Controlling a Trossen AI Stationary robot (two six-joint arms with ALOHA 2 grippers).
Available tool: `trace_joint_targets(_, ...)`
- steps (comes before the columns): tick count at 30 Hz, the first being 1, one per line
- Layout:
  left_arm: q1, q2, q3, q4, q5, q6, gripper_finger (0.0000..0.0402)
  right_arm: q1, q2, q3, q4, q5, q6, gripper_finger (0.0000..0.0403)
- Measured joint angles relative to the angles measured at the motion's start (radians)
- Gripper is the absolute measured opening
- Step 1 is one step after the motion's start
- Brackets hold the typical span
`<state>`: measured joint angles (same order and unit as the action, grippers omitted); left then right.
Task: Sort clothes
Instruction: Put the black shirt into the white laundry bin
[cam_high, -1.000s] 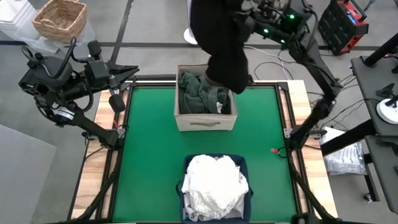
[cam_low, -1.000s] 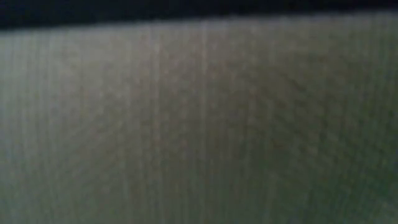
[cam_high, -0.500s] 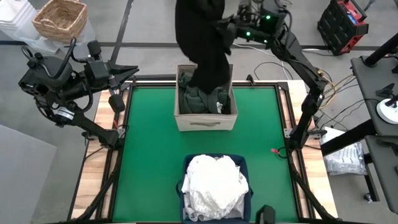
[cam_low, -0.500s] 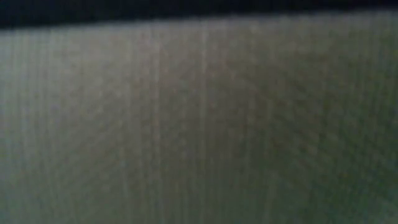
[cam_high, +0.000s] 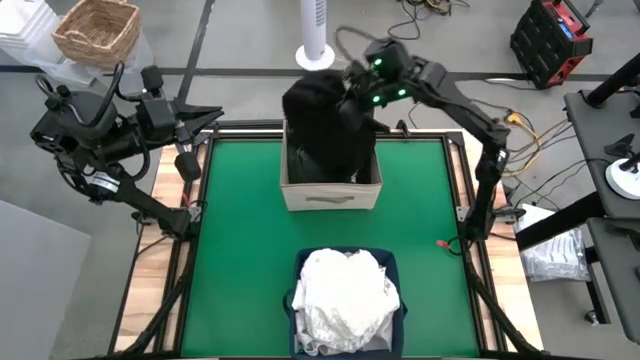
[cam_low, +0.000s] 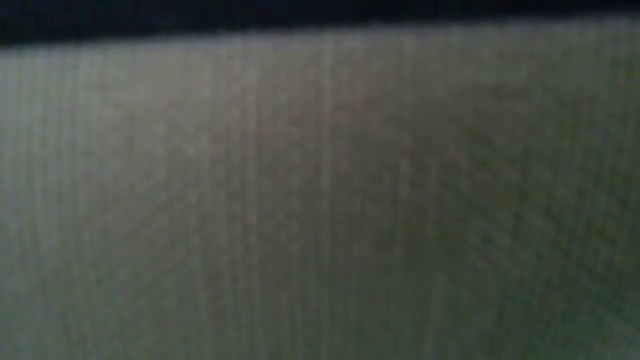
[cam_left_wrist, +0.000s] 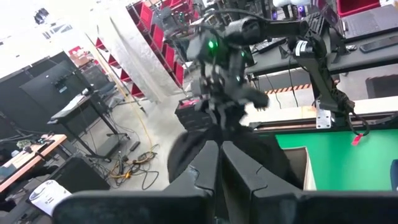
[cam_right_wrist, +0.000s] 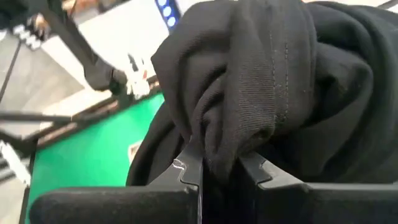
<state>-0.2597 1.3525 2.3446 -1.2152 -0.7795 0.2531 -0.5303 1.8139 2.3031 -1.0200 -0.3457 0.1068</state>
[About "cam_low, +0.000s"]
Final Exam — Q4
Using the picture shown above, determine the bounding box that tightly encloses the navy fabric storage box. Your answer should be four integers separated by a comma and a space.
0, 0, 640, 360

